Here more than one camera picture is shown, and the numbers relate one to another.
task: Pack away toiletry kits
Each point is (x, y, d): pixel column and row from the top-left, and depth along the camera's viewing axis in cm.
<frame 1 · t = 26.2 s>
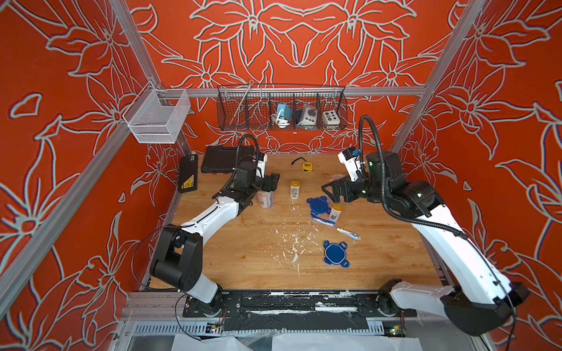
left hand: (271, 171, 87), fingers open
right hand: (328, 182, 66), fingers open
clear plastic container left: (265, 199, 95), point 8 cm above the table
white bottle yellow cap back: (294, 189, 98), point 8 cm above the table
white bottle yellow cap right: (335, 211, 89), point 9 cm above the table
blue container lid back: (319, 205, 100), point 2 cm above the table
blue toothbrush case back: (323, 216, 97), on the table
small toothpaste tube right: (351, 235, 90), point 2 cm above the table
blue container lid front: (335, 254, 86), on the table
yellow tape measure: (307, 166, 116), point 2 cm above the table
black tool case: (222, 160, 124), on the table

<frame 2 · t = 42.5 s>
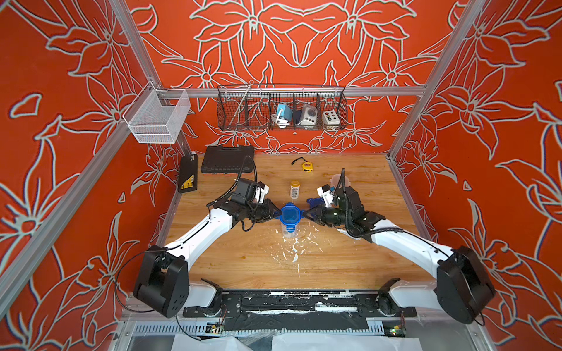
left hand: (280, 212, 80), fingers closed
right hand: (299, 215, 77), fingers closed
clear plastic container left: (288, 235, 89), point 3 cm above the table
blue container lid front: (290, 216, 83), point 13 cm above the table
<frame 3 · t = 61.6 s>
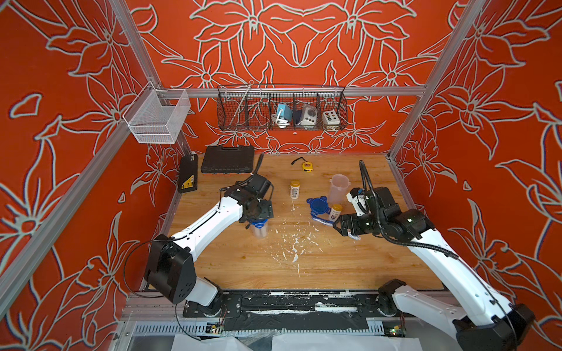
left hand: (263, 212, 84), fingers open
right hand: (339, 223, 73), fingers open
clear plastic container left: (260, 233, 89), point 3 cm above the table
blue container lid front: (259, 223, 79), point 15 cm above the table
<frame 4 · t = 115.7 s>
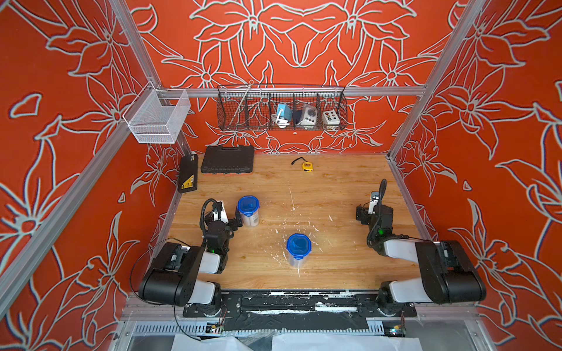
left hand: (226, 207, 89), fingers open
right hand: (369, 203, 92), fingers open
clear plastic container left: (252, 221, 91), point 5 cm above the table
blue container lid back: (298, 246, 79), point 10 cm above the table
blue container lid front: (248, 205, 87), point 13 cm above the table
clear plastic container right: (297, 263, 82), point 3 cm above the table
